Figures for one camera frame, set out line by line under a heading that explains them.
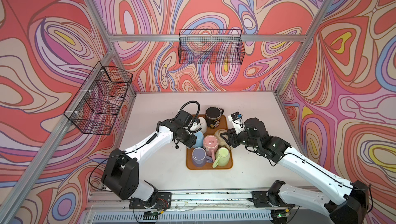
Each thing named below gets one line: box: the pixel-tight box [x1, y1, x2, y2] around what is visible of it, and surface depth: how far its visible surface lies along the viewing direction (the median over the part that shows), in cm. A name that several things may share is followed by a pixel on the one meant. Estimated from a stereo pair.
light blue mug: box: [192, 131, 205, 149], surface depth 86 cm
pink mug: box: [203, 134, 220, 163], surface depth 82 cm
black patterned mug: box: [205, 106, 225, 128], surface depth 96 cm
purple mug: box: [191, 147, 213, 168], surface depth 82 cm
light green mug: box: [212, 147, 230, 169], surface depth 81 cm
